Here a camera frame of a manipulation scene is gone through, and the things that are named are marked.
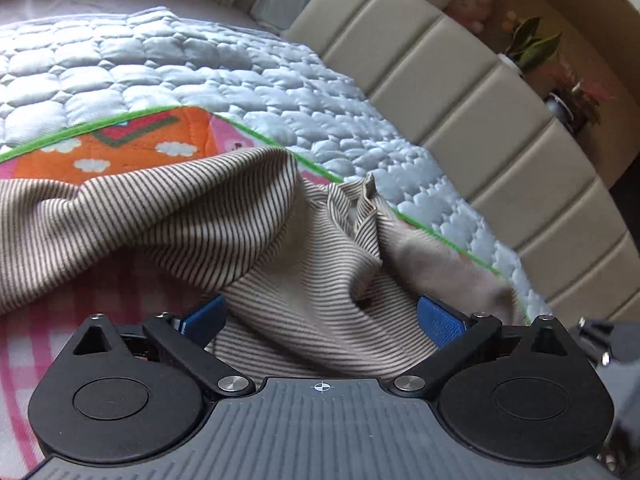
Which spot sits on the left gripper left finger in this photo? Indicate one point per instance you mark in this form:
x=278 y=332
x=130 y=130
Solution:
x=181 y=342

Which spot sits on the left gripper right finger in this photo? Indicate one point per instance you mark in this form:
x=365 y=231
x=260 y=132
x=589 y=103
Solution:
x=460 y=340

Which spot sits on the beige striped knit garment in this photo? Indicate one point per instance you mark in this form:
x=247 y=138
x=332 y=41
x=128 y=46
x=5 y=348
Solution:
x=318 y=279

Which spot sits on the beige padded headboard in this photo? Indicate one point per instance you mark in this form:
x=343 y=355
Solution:
x=503 y=151

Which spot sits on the red-leaf plant in dark pot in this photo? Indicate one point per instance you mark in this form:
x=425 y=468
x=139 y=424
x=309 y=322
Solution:
x=574 y=100

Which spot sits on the green plant in white pot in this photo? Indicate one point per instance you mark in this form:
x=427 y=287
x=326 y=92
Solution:
x=527 y=49

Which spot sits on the grey quilted mattress pad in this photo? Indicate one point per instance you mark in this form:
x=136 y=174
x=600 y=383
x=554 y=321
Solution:
x=72 y=71

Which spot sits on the pink plush toy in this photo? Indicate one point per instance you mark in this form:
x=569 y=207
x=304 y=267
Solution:
x=471 y=14

